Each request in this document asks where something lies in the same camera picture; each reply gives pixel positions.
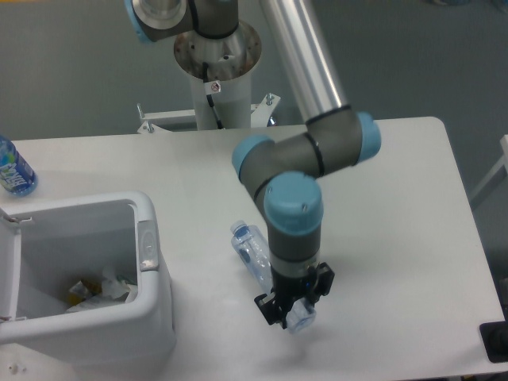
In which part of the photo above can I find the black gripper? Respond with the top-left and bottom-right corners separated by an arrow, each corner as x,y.
254,262 -> 334,329

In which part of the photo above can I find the crushed clear plastic bottle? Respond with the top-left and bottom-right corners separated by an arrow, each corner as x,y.
230,221 -> 317,333

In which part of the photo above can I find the white green paper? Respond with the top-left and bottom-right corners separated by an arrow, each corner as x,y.
102,266 -> 138,303

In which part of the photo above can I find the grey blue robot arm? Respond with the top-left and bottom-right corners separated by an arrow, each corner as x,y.
125,1 -> 381,331

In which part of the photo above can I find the white trash can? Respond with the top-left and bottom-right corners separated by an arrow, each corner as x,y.
1,191 -> 176,365

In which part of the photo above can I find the black clamp at table edge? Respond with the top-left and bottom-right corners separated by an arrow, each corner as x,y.
479,321 -> 507,364

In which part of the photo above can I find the yellow wrapper in bin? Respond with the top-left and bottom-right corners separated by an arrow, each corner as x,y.
66,279 -> 102,313

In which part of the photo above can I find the blue labelled water bottle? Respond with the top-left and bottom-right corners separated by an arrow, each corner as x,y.
1,136 -> 38,197

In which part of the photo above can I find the black cable on pedestal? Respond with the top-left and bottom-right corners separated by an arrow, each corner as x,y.
202,61 -> 225,130

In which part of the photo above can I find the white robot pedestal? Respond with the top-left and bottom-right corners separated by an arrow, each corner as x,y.
137,21 -> 281,134

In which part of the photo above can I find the white frame at right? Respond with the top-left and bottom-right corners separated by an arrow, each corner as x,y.
469,135 -> 507,210

